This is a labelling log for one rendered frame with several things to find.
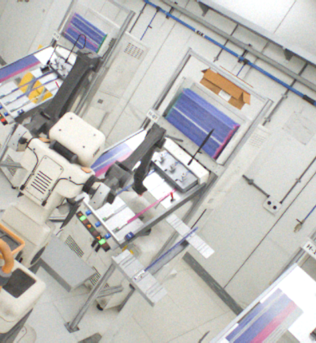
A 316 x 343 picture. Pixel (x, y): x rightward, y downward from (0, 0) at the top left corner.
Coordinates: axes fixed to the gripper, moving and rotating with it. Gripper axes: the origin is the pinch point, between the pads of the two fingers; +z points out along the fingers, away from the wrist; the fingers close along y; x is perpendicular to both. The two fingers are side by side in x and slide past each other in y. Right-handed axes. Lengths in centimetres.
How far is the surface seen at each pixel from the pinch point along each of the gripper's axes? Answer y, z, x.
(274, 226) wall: -40, 125, -122
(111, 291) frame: -25, 40, 48
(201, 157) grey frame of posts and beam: -7.9, -9.1, -47.1
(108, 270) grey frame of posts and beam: -24, 14, 44
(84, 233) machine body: 28, 48, 37
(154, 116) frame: 43, -9, -47
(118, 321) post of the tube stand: -47, 31, 56
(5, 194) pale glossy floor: 119, 66, 68
